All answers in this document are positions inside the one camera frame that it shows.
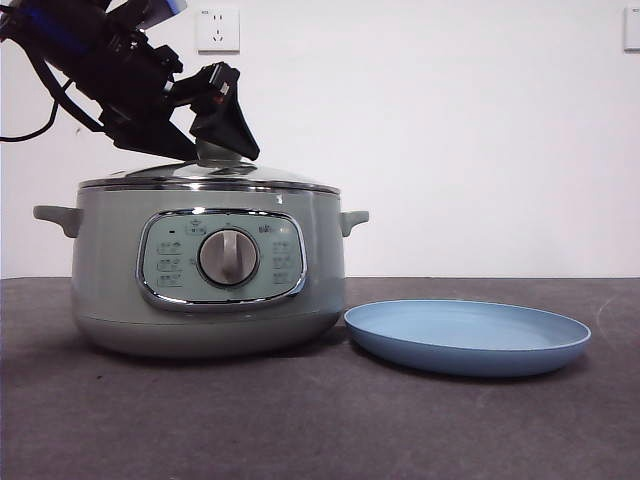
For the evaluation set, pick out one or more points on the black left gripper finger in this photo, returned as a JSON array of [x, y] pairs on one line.
[[155, 135], [225, 125]]

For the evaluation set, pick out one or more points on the glass lid with green knob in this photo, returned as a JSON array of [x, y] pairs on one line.
[[280, 176]]

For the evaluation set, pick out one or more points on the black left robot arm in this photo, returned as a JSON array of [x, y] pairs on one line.
[[100, 55]]

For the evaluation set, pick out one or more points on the pale green electric steamer pot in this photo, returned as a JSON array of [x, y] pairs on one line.
[[110, 280]]

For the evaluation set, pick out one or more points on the blue round plate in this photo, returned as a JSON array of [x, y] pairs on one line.
[[450, 330]]

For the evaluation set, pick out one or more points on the white wall socket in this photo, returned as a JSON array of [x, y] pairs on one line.
[[218, 30]]

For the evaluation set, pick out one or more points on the pale grey camera box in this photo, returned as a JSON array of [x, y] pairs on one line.
[[172, 6]]

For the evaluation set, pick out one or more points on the white wall plate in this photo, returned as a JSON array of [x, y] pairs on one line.
[[632, 30]]

